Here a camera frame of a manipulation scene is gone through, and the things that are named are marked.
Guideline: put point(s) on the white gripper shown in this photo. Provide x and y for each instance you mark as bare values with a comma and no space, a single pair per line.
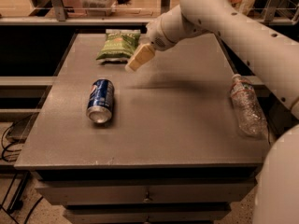
158,38

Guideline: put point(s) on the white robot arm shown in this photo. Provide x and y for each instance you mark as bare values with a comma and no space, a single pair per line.
274,59

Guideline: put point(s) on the green jalapeno chip bag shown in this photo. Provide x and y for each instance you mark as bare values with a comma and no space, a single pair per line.
119,46

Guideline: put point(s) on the blue soda can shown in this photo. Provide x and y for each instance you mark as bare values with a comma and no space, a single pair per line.
101,101

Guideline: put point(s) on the clear plastic container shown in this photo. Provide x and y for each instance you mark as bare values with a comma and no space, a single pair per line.
97,0

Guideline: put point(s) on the grey cabinet with drawers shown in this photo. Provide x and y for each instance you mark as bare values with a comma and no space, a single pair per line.
172,152

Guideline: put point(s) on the clear plastic water bottle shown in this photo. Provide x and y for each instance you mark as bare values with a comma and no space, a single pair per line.
249,114

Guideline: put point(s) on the black power box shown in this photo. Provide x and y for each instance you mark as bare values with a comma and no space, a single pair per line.
20,130

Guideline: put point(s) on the grey metal shelf rail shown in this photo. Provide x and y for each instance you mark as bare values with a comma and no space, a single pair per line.
85,11

